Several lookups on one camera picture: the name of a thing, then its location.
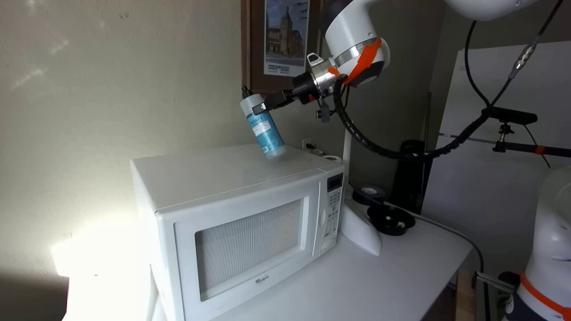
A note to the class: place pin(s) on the white refrigerator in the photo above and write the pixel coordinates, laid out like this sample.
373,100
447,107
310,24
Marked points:
486,191

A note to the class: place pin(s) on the black tape roll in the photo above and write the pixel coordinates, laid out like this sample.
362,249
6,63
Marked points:
369,195

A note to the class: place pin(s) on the black bowl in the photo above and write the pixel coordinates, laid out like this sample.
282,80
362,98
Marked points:
391,219

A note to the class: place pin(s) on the camera on mount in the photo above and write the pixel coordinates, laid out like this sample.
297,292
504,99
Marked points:
513,117

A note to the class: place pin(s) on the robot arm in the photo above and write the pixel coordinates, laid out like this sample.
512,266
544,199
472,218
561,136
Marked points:
352,31

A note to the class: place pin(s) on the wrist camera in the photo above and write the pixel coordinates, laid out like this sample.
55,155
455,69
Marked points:
324,112

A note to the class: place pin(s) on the framed picture of building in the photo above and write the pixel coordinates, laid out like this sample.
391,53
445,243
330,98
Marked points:
285,35

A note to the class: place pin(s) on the microwave door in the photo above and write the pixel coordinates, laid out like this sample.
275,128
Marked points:
250,245

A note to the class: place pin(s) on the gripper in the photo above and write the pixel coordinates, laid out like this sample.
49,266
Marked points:
303,88

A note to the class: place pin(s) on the wall socket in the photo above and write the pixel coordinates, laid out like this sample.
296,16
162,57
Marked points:
306,143

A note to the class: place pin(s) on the white microwave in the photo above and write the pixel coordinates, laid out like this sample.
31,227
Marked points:
232,214

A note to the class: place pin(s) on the white pole holder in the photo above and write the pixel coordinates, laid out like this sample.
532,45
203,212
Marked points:
359,227

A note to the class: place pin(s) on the clear bottle with blue label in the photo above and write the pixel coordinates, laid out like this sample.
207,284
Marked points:
266,131

